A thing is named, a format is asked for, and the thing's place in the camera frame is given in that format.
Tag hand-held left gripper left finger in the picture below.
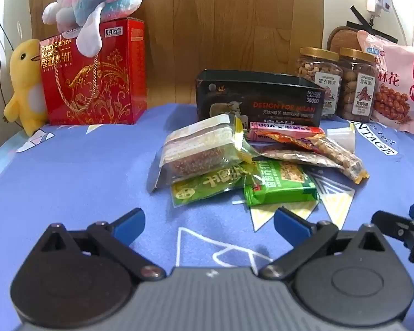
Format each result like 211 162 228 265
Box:
33 208 167 281

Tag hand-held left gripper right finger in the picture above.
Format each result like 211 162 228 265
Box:
258 206 399 281

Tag green cracker packet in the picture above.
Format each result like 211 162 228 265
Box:
243 159 320 207

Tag clear silver nut packet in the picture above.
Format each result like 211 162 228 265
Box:
252 143 346 169

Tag clear nut bar packet yellow end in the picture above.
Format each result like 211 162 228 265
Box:
310 136 370 184

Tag green round-logo snack packet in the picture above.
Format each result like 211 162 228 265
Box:
171 164 259 208

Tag pink red snack bar packet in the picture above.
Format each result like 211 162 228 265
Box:
246 121 327 143

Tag small clear plastic cup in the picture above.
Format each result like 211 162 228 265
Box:
326 123 356 154

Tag clear sesame bar packet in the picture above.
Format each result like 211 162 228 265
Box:
148 114 252 193

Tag black cardboard box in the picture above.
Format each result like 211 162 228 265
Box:
195 70 327 128

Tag dark nut jar gold lid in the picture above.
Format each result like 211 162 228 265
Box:
337 47 378 121

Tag pink snack bag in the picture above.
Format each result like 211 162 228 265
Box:
357 30 414 136

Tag red gift box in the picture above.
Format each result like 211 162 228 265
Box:
39 17 149 126

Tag light nut jar gold lid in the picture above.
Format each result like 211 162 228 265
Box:
296 47 344 119

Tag yellow duck plush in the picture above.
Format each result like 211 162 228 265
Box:
3 39 49 137

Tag brown padded mat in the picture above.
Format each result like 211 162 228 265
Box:
327 26 363 54

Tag black tape strips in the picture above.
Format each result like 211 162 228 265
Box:
350 6 399 42

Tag wooden headboard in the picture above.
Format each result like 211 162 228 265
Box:
134 0 325 106

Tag pastel plush unicorn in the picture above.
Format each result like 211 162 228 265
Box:
42 0 154 57

